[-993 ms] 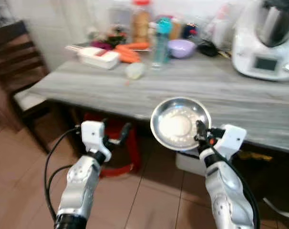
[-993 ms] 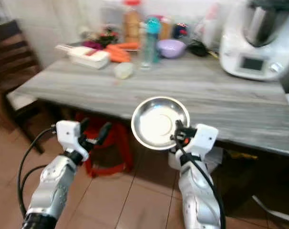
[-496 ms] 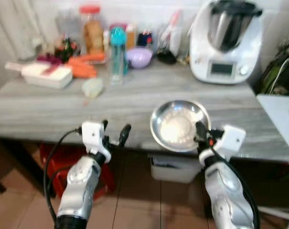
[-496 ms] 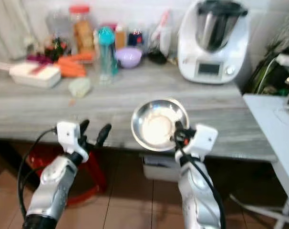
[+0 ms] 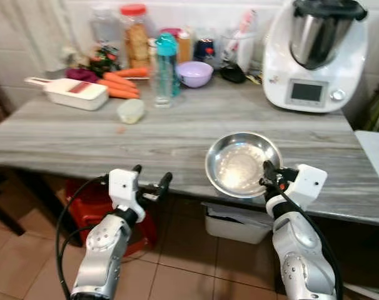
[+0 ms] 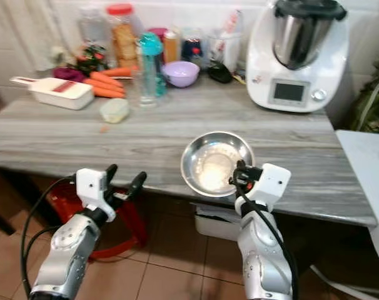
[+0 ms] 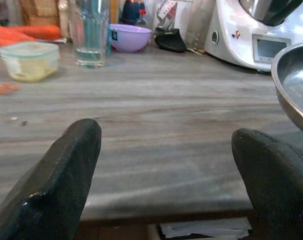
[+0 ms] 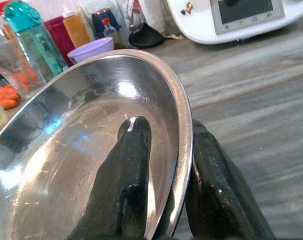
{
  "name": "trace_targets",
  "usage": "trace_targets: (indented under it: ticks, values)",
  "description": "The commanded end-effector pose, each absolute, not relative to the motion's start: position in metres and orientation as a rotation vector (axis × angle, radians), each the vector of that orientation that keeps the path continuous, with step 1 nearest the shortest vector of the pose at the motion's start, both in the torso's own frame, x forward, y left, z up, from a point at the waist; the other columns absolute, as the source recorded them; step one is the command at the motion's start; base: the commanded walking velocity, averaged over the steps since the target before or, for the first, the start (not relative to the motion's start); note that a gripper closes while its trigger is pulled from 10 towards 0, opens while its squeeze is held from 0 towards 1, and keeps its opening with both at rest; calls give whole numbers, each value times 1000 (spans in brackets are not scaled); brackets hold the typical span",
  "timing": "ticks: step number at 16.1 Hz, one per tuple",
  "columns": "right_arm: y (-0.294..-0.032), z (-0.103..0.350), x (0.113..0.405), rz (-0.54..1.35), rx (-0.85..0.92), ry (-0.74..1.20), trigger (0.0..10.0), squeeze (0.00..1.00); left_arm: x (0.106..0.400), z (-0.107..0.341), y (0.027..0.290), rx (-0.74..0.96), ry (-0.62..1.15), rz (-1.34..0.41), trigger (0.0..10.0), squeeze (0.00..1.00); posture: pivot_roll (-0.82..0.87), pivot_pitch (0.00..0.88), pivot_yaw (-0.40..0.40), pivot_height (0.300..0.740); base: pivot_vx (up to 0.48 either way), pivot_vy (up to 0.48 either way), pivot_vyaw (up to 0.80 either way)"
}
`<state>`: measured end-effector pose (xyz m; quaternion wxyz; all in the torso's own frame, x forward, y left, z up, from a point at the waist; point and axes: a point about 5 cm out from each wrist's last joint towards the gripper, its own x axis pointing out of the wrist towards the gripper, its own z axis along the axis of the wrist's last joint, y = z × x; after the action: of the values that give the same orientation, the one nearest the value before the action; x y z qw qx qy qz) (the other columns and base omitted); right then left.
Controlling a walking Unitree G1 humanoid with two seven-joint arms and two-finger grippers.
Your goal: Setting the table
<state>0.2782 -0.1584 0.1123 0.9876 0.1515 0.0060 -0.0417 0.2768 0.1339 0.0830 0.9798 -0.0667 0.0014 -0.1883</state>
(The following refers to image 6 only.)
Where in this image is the orange bottle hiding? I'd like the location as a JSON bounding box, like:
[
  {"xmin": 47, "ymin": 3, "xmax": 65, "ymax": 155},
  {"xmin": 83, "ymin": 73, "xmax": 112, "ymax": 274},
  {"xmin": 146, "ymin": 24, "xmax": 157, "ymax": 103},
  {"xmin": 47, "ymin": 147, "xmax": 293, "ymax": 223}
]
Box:
[{"xmin": 161, "ymin": 28, "xmax": 181, "ymax": 63}]

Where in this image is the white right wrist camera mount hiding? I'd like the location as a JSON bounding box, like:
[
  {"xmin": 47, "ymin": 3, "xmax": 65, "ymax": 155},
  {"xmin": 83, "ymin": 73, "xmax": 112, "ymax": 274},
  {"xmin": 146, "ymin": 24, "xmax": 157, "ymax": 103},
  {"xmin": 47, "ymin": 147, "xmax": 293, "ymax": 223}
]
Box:
[{"xmin": 246, "ymin": 163, "xmax": 292, "ymax": 211}]

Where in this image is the orange carrot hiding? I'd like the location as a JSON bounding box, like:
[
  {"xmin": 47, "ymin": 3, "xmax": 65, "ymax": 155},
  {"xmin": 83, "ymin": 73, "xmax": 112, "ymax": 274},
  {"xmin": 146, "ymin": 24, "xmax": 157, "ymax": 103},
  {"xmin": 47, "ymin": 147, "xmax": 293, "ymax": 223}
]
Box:
[
  {"xmin": 83, "ymin": 78, "xmax": 126, "ymax": 99},
  {"xmin": 116, "ymin": 66, "xmax": 141, "ymax": 78},
  {"xmin": 89, "ymin": 71, "xmax": 126, "ymax": 89}
]

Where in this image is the white mandoline slicer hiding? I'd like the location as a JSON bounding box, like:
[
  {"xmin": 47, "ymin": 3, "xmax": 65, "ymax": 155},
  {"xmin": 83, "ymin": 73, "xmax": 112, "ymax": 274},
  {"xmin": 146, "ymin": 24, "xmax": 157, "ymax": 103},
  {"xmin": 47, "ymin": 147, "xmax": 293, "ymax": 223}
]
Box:
[{"xmin": 10, "ymin": 76, "xmax": 94, "ymax": 111}]

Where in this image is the white food processor steel jug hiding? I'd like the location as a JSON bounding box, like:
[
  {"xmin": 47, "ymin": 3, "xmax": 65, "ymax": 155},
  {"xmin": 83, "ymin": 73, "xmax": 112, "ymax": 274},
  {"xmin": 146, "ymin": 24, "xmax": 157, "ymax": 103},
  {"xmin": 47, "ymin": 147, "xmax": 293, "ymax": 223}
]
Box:
[{"xmin": 246, "ymin": 0, "xmax": 350, "ymax": 114}]

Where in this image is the white curtain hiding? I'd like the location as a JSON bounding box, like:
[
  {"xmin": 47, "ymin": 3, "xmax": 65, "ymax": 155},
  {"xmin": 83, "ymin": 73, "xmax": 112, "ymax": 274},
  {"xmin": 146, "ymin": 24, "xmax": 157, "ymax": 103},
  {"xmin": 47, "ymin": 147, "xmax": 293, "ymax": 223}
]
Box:
[{"xmin": 0, "ymin": 0, "xmax": 59, "ymax": 66}]

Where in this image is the white plastic bin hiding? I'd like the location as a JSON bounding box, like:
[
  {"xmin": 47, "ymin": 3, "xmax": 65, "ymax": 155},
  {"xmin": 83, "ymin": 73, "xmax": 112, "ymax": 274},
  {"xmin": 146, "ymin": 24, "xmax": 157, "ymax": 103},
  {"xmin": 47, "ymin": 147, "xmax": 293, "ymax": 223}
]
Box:
[{"xmin": 193, "ymin": 204, "xmax": 241, "ymax": 242}]

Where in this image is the round steel bowl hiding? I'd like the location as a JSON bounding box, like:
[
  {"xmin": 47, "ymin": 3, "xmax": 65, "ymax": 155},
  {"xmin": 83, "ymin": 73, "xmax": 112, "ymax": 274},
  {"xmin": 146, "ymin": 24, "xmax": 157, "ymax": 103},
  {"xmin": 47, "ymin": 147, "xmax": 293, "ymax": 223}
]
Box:
[{"xmin": 181, "ymin": 131, "xmax": 256, "ymax": 198}]

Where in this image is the clear glass jar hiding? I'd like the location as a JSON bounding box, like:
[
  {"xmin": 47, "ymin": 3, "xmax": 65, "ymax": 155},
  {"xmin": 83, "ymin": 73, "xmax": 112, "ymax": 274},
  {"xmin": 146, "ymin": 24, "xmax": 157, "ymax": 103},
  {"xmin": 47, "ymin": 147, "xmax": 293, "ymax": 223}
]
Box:
[{"xmin": 78, "ymin": 6, "xmax": 109, "ymax": 51}]

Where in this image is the green leafy plant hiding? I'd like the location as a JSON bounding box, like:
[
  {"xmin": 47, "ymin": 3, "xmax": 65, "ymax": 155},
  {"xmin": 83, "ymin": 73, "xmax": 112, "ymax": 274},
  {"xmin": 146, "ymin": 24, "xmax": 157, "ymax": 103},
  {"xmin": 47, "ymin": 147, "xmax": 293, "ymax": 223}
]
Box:
[{"xmin": 349, "ymin": 59, "xmax": 379, "ymax": 135}]

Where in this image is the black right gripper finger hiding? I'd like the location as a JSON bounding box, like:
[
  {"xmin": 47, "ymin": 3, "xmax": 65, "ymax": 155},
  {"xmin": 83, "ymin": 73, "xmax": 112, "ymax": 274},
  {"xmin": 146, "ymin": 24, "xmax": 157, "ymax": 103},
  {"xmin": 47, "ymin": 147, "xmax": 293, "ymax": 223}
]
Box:
[{"xmin": 228, "ymin": 159, "xmax": 247, "ymax": 189}]

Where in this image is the pink lid container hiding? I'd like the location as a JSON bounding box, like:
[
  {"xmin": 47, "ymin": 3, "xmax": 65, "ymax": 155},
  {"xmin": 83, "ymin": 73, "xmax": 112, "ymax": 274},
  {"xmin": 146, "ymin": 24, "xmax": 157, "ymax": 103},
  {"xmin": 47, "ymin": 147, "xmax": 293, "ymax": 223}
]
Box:
[{"xmin": 148, "ymin": 27, "xmax": 169, "ymax": 39}]

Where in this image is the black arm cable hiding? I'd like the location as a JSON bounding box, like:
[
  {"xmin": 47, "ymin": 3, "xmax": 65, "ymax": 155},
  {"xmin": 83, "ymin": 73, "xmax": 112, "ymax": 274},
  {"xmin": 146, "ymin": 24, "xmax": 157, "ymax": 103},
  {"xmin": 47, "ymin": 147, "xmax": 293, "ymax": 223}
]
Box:
[
  {"xmin": 236, "ymin": 186, "xmax": 300, "ymax": 299},
  {"xmin": 19, "ymin": 177, "xmax": 79, "ymax": 299}
]

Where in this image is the white side table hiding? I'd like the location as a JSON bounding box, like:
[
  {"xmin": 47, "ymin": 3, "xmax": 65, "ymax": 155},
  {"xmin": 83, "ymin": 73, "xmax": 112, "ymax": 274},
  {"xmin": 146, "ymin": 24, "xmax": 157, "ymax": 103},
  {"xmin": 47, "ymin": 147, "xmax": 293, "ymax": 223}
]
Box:
[{"xmin": 336, "ymin": 129, "xmax": 379, "ymax": 263}]

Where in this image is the small flowering plant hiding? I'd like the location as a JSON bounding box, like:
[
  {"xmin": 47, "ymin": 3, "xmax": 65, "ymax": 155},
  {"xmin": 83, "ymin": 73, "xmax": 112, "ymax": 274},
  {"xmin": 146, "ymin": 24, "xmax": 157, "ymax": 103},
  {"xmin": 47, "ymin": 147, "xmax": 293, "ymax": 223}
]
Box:
[{"xmin": 73, "ymin": 44, "xmax": 109, "ymax": 74}]

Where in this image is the purple plastic bowl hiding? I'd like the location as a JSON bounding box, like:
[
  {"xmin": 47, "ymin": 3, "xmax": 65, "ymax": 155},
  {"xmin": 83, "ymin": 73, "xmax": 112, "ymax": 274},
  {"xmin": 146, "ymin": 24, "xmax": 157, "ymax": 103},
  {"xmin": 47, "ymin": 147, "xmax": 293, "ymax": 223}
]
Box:
[{"xmin": 162, "ymin": 61, "xmax": 200, "ymax": 88}]

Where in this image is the clear drinking glass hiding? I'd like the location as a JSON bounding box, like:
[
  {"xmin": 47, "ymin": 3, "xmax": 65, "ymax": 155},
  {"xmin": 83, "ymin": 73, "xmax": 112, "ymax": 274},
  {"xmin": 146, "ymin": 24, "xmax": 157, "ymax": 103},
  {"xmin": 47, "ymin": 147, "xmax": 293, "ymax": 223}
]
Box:
[{"xmin": 138, "ymin": 66, "xmax": 159, "ymax": 108}]

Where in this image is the red lid clear jar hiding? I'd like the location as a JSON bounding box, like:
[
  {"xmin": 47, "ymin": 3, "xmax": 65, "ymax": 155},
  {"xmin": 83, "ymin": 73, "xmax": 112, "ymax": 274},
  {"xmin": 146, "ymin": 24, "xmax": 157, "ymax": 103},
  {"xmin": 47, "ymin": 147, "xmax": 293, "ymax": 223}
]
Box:
[{"xmin": 106, "ymin": 3, "xmax": 139, "ymax": 68}]

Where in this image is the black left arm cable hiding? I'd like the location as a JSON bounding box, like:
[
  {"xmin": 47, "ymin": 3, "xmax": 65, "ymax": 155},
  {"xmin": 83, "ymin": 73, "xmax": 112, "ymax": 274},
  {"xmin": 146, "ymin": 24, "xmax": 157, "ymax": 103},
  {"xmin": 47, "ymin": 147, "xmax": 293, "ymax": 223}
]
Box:
[{"xmin": 19, "ymin": 177, "xmax": 79, "ymax": 299}]

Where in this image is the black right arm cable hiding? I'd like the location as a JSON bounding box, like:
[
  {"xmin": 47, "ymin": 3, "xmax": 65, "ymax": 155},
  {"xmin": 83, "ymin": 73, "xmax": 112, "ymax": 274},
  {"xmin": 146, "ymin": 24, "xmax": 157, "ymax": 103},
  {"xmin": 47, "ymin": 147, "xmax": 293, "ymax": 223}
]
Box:
[{"xmin": 236, "ymin": 186, "xmax": 300, "ymax": 299}]

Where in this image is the red plastic stool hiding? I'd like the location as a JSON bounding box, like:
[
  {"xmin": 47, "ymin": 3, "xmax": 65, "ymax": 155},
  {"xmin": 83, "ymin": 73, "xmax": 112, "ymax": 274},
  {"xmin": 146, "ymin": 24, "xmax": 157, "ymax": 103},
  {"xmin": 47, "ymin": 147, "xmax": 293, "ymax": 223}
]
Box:
[{"xmin": 49, "ymin": 183, "xmax": 148, "ymax": 260}]

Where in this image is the black ladle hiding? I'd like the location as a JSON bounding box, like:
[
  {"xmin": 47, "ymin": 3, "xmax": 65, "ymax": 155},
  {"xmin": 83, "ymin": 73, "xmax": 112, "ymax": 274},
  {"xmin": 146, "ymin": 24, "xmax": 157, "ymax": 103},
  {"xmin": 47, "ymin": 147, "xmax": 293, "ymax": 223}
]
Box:
[{"xmin": 208, "ymin": 62, "xmax": 235, "ymax": 84}]

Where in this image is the teal water bottle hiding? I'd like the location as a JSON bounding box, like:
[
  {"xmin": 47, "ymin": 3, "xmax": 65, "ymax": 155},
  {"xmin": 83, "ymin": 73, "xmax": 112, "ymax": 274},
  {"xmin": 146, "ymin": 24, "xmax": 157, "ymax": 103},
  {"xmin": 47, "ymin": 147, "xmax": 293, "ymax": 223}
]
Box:
[{"xmin": 138, "ymin": 32, "xmax": 166, "ymax": 98}]

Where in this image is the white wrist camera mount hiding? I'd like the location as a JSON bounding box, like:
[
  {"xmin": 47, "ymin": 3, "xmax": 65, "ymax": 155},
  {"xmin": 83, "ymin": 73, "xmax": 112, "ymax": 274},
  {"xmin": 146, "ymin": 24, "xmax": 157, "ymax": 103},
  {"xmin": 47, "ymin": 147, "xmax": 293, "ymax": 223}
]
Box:
[
  {"xmin": 75, "ymin": 167, "xmax": 113, "ymax": 217},
  {"xmin": 246, "ymin": 163, "xmax": 292, "ymax": 211}
]

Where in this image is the pale green vegetable lump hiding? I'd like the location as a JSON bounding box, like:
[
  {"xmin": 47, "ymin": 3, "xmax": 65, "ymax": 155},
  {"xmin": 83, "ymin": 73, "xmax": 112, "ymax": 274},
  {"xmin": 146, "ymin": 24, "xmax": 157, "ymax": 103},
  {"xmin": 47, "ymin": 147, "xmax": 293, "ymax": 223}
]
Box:
[{"xmin": 99, "ymin": 98, "xmax": 131, "ymax": 124}]

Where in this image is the dark purple vegetable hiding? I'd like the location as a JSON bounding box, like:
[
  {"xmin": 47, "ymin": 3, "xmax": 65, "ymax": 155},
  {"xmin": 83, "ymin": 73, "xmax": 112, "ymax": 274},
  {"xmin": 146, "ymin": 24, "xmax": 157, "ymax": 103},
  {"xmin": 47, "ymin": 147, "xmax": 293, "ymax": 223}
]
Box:
[{"xmin": 53, "ymin": 67, "xmax": 87, "ymax": 83}]

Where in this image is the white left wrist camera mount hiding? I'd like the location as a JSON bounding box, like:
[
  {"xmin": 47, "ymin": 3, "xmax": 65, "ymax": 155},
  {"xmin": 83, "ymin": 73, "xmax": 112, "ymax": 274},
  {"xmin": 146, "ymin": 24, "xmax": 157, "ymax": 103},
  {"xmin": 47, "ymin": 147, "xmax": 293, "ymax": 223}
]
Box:
[{"xmin": 75, "ymin": 167, "xmax": 113, "ymax": 217}]

